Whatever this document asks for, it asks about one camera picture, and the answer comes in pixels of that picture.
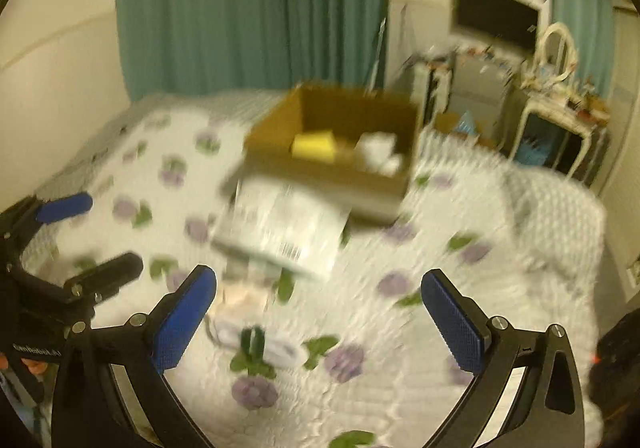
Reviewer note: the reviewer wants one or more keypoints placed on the white floral blanket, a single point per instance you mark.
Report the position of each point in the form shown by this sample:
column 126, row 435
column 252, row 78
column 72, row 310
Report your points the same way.
column 475, row 238

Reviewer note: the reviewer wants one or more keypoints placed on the white cloth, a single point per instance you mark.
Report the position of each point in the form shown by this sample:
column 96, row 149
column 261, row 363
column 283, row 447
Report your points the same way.
column 280, row 350

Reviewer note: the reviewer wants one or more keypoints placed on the white printed package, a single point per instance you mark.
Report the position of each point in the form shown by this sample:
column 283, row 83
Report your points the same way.
column 280, row 230

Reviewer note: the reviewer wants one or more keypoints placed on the peach soft item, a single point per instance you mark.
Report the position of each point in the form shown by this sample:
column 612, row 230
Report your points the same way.
column 245, row 298

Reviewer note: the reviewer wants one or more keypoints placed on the light blue curtain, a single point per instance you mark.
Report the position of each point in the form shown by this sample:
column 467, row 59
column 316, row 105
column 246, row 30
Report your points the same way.
column 582, row 3

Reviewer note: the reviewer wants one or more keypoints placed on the black wall television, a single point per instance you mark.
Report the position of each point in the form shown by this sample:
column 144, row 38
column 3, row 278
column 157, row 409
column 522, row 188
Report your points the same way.
column 495, row 16

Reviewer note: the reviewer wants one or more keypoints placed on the brown cardboard box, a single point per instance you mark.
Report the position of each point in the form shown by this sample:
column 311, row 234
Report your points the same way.
column 330, row 188

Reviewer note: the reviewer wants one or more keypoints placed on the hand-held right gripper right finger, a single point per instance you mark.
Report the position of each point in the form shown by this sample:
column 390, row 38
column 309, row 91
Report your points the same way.
column 456, row 328

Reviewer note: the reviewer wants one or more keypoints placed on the white soft toy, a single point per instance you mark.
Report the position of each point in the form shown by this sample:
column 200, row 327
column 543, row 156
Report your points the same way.
column 379, row 152

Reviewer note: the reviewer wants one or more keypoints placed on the small open cardboard box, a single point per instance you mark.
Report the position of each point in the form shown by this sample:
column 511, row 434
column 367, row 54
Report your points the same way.
column 450, row 124

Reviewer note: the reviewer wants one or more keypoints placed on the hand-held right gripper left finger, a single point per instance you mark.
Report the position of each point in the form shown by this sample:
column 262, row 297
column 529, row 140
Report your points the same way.
column 182, row 320

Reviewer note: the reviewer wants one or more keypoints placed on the green curtain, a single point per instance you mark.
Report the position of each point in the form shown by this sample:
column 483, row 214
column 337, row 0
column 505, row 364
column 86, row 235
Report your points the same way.
column 250, row 8

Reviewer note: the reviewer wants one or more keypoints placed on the dark object with red light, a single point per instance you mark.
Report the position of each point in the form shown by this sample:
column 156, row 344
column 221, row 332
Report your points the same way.
column 620, row 363

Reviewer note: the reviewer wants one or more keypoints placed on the cluttered storage shelf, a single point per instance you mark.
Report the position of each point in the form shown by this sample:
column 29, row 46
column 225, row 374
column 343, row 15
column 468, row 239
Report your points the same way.
column 470, row 83

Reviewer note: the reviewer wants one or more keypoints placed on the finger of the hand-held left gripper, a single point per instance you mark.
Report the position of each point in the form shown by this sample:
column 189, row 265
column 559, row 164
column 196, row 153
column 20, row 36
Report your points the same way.
column 65, row 208
column 115, row 269

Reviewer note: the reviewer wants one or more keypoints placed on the white vanity table with mirror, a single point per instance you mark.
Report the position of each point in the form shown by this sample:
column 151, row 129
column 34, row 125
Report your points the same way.
column 555, row 108

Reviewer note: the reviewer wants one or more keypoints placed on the yellow sponge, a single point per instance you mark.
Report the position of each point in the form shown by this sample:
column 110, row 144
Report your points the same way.
column 314, row 147

